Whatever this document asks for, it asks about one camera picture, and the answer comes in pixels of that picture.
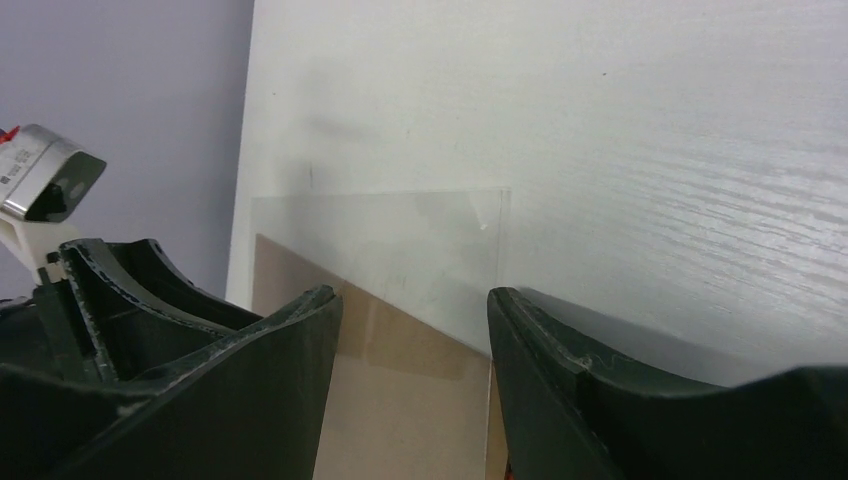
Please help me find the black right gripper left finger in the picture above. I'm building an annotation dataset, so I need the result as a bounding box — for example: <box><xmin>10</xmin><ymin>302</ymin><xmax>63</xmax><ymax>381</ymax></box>
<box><xmin>1</xmin><ymin>286</ymin><xmax>343</xmax><ymax>479</ymax></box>

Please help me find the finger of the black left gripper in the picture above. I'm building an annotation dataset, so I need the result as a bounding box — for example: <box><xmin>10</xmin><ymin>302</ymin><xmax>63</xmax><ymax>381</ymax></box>
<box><xmin>33</xmin><ymin>238</ymin><xmax>260</xmax><ymax>383</ymax></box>

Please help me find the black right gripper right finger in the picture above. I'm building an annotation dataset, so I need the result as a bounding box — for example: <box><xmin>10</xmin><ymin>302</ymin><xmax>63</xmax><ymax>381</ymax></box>
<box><xmin>487</xmin><ymin>287</ymin><xmax>847</xmax><ymax>479</ymax></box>

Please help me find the clear acrylic sheet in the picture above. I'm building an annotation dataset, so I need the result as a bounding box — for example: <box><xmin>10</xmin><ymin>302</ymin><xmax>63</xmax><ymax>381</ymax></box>
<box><xmin>251</xmin><ymin>189</ymin><xmax>511</xmax><ymax>355</ymax></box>

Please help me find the brown cardboard backing board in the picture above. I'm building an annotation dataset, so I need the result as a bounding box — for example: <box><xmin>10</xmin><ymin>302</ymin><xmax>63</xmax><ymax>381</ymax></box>
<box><xmin>252</xmin><ymin>235</ymin><xmax>510</xmax><ymax>479</ymax></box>

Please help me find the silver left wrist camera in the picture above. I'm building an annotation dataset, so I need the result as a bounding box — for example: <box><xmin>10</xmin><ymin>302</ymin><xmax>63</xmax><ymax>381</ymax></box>
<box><xmin>1</xmin><ymin>124</ymin><xmax>106</xmax><ymax>223</ymax></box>

